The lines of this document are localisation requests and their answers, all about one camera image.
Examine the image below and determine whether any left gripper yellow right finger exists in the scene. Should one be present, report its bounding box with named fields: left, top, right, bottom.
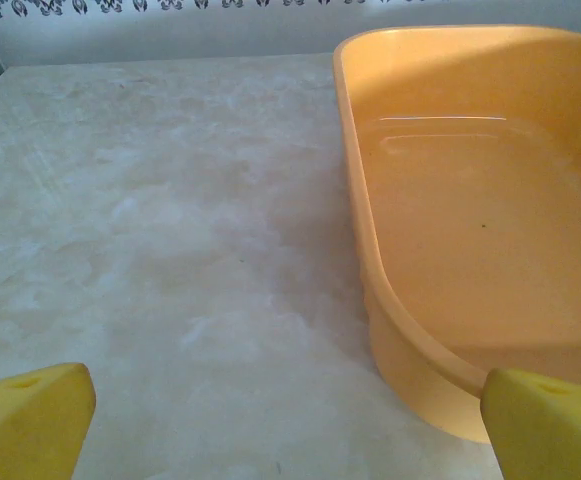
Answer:
left=479, top=367, right=581, bottom=480

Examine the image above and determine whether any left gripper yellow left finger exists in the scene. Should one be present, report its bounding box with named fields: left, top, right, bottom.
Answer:
left=0, top=362, right=97, bottom=480

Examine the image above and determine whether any orange plastic container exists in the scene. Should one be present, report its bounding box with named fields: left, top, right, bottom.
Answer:
left=332, top=24, right=581, bottom=445

